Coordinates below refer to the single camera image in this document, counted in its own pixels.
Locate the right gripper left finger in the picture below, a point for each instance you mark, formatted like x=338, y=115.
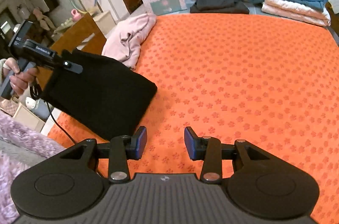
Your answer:
x=75, y=179

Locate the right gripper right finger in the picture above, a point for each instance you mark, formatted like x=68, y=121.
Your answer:
x=255, y=181

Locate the black garment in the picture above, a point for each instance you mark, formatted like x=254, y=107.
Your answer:
x=107, y=97

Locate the person left hand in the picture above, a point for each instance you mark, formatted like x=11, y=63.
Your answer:
x=21, y=80

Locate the near wooden chair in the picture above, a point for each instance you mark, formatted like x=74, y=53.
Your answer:
x=85, y=28

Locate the pink toy kettlebell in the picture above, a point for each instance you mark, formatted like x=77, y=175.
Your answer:
x=75, y=15

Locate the purple fluffy sleeve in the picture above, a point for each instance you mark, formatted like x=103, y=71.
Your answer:
x=21, y=148

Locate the pink folded garment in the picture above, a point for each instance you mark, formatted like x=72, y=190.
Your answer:
x=124, y=41

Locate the orange floral table mat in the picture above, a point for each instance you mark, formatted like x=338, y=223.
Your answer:
x=268, y=80

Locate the light pink folded cloth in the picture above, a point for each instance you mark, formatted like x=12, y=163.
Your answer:
x=296, y=11

